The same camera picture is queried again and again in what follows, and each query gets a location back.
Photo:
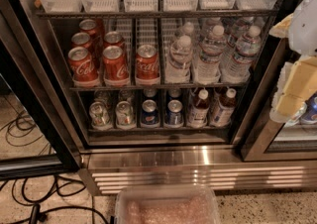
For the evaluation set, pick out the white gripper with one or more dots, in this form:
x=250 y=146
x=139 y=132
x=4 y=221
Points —
x=306 y=33

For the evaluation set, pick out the red coke can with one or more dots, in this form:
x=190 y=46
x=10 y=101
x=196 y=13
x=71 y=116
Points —
x=84 y=40
x=147 y=65
x=114 y=38
x=91 y=27
x=85 y=74
x=115 y=66

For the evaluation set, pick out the blue can behind right door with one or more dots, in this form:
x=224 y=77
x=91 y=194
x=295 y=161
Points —
x=310 y=115

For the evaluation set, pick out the front right blue pepsi can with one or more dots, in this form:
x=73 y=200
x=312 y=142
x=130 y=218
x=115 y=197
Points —
x=174 y=114

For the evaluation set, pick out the blue pepsi can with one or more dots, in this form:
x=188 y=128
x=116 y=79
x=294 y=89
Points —
x=150 y=114
x=174 y=114

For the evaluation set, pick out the front left blue pepsi can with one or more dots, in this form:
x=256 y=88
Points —
x=150 y=114

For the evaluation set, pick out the silver soda can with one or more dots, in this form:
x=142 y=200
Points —
x=125 y=118
x=100 y=119

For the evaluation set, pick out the front left silver soda can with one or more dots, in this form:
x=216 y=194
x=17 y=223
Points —
x=100 y=119

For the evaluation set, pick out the steel fridge bottom grille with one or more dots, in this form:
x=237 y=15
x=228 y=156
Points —
x=108 y=173

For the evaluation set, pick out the open glass fridge door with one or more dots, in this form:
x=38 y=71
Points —
x=32 y=66

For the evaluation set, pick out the front right water bottle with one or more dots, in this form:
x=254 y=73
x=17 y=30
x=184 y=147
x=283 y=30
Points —
x=236 y=67

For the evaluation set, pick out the water bottle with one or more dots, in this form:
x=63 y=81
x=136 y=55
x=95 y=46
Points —
x=210 y=49
x=186 y=30
x=236 y=67
x=178 y=61

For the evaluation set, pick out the front middle water bottle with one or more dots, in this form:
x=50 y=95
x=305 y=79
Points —
x=210 y=49

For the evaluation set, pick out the right brown drink bottle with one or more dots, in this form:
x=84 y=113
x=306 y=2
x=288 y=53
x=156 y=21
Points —
x=224 y=108

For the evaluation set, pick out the brown drink bottle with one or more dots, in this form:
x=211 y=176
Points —
x=198 y=109
x=224 y=108

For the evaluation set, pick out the rear left water bottle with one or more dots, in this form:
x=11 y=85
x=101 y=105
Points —
x=186 y=30

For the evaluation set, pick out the left brown drink bottle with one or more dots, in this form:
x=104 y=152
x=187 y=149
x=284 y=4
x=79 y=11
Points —
x=198 y=109

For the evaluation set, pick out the front left water bottle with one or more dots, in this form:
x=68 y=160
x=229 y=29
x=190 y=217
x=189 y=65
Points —
x=178 y=61

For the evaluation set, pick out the clear plastic bin foreground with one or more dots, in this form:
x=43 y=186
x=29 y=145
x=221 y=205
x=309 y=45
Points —
x=167 y=204

